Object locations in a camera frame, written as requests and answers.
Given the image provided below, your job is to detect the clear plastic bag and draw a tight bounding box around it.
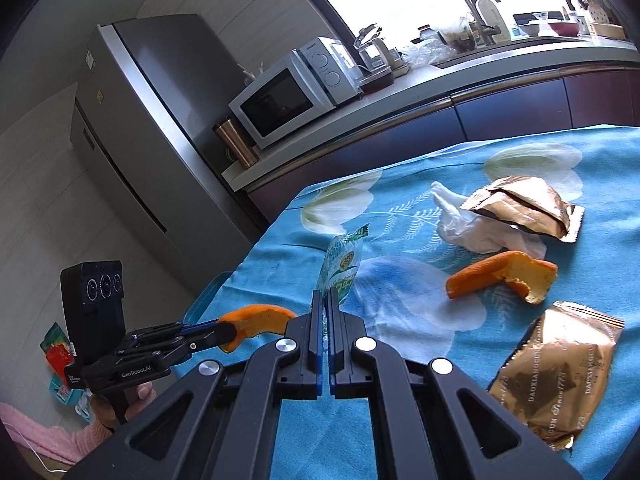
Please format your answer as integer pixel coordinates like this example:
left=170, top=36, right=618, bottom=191
left=400, top=35, right=453, bottom=67

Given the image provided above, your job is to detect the white tissue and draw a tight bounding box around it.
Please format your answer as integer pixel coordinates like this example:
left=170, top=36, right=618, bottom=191
left=431, top=181, right=548, bottom=256

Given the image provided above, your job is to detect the white dish soap bottle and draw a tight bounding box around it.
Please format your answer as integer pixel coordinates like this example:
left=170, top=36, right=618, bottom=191
left=474, top=0, right=512, bottom=43

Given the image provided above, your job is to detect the trash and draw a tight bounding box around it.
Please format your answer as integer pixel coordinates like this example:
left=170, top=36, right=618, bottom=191
left=487, top=301, right=626, bottom=456

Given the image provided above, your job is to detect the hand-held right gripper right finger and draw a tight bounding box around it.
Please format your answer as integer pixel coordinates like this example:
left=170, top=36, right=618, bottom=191
left=327, top=289, right=585, bottom=480

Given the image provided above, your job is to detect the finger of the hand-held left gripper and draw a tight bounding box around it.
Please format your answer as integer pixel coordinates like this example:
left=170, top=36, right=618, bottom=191
left=119, top=321, right=240, bottom=361
left=127, top=318, right=221, bottom=344

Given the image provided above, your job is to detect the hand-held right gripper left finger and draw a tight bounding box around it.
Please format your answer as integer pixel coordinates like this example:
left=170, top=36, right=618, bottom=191
left=65, top=289, right=327, bottom=480

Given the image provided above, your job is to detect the large orange peel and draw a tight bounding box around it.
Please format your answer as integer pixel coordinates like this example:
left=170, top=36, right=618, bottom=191
left=445, top=251, right=559, bottom=306

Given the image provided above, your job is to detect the white cable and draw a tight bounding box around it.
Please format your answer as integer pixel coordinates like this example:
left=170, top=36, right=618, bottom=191
left=29, top=446, right=68, bottom=474

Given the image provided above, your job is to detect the white microwave oven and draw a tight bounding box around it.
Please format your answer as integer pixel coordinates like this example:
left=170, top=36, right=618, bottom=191
left=228, top=36, right=362, bottom=150

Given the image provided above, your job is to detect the copper thermos flask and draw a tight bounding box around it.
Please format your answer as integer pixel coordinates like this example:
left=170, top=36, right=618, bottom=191
left=212, top=116, right=260, bottom=170

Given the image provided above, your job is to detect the blue floral tablecloth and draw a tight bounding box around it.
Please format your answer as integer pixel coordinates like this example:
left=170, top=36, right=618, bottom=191
left=187, top=125, right=640, bottom=480

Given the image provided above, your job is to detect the red packet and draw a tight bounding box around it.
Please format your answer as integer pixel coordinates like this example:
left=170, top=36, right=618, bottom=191
left=41, top=322, right=74, bottom=376

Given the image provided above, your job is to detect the glass electric kettle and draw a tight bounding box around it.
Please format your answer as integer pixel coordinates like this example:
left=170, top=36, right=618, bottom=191
left=354, top=24, right=401, bottom=73

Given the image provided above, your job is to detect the teal packet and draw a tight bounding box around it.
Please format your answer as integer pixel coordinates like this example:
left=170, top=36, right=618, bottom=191
left=47, top=372, right=87, bottom=404

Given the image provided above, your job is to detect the pale yellow dish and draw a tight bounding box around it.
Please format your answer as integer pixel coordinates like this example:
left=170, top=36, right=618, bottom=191
left=590, top=22, right=627, bottom=40

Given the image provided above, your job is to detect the small orange peel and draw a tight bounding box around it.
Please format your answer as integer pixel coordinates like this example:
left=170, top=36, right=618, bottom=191
left=216, top=304, right=298, bottom=353

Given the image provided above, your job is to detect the grey refrigerator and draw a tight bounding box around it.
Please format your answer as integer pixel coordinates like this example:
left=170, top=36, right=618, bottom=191
left=70, top=14, right=271, bottom=301

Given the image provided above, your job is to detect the kitchen counter cabinet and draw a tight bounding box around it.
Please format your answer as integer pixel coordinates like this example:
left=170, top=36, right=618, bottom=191
left=221, top=35, right=640, bottom=221

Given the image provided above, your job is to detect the gold foil wrapper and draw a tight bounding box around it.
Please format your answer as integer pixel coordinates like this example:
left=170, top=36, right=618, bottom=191
left=459, top=176, right=586, bottom=243

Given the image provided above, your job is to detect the green white snack packet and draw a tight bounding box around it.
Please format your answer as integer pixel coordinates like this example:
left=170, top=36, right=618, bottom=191
left=317, top=223, right=372, bottom=306

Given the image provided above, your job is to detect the person's left hand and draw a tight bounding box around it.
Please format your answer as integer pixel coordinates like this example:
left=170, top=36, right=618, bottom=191
left=89, top=381, right=156, bottom=432

